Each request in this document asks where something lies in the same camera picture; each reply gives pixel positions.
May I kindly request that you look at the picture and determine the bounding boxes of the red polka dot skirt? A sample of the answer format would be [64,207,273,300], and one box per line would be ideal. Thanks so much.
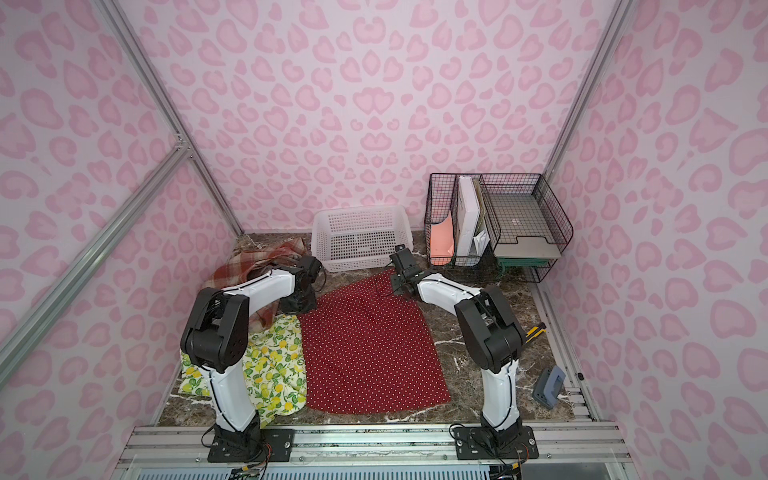
[298,270,451,415]

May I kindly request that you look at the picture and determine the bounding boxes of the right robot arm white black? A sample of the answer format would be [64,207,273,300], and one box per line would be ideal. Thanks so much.
[390,244,526,446]

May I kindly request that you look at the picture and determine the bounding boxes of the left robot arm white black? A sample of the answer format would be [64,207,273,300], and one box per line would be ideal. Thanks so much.
[180,255,323,443]

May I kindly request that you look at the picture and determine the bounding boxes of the pink folder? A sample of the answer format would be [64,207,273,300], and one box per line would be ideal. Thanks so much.
[429,214,455,266]

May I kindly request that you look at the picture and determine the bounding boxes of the red plaid skirt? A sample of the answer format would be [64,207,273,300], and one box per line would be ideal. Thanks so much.
[202,235,316,333]

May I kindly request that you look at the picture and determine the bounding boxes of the white plastic basket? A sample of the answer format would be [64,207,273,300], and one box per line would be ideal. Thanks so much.
[311,205,413,272]

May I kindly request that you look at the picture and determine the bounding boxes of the lemon print skirt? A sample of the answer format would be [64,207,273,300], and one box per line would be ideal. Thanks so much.
[178,313,308,428]

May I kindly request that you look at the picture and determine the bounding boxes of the white envelope papers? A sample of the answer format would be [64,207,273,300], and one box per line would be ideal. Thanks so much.
[473,230,490,257]

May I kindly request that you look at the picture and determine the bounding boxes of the white binder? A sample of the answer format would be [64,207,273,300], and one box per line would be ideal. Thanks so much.
[455,176,480,257]

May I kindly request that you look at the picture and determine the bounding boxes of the green book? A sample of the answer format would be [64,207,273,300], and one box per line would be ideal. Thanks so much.
[497,257,550,269]

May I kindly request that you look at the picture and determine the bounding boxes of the grey laptop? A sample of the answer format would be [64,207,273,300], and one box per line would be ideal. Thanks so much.
[483,191,562,260]

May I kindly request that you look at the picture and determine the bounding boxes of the yellow black utility knife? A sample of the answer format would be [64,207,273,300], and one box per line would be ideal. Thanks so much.
[524,322,547,343]

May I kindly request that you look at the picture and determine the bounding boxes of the grey blue stapler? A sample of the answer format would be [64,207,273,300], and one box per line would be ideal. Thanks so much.
[532,365,566,410]

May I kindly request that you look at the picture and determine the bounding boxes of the black wire desk organizer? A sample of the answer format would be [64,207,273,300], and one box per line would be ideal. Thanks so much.
[424,173,574,283]

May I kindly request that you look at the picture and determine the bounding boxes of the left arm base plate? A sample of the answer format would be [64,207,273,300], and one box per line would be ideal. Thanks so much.
[207,425,295,464]

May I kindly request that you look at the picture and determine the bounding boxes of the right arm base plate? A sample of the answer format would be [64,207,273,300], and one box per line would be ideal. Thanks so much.
[448,423,540,463]

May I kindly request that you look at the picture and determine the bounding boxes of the aluminium front rail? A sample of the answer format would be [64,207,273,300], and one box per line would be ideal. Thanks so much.
[110,421,637,480]

